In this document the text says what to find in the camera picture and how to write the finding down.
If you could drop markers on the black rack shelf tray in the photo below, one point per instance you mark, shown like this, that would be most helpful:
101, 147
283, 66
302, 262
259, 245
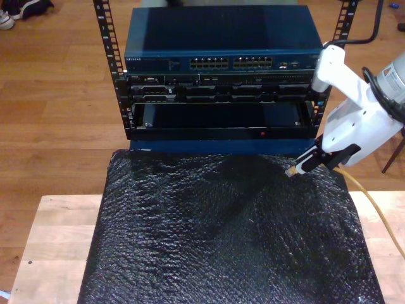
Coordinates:
221, 133

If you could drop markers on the dark wooden stool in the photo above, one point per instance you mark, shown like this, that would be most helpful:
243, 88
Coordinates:
390, 161

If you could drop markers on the black textured mat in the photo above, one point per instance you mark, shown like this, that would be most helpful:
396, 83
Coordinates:
221, 253

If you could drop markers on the dark sneaker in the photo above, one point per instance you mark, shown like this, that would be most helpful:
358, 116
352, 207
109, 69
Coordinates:
31, 8

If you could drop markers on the blue rack base plate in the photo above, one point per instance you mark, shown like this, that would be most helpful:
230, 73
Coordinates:
205, 146

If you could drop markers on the black rack server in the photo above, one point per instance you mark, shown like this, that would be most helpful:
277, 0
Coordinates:
221, 92

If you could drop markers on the small blue object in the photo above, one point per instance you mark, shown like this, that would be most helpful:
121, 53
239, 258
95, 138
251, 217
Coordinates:
393, 5

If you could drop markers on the blue network switch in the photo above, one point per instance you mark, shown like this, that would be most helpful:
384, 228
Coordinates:
221, 31

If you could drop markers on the white sneaker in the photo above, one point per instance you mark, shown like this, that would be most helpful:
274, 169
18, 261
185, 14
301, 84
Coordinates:
5, 20

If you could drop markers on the black perforated rack post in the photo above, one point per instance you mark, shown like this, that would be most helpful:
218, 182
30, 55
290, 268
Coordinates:
346, 28
103, 31

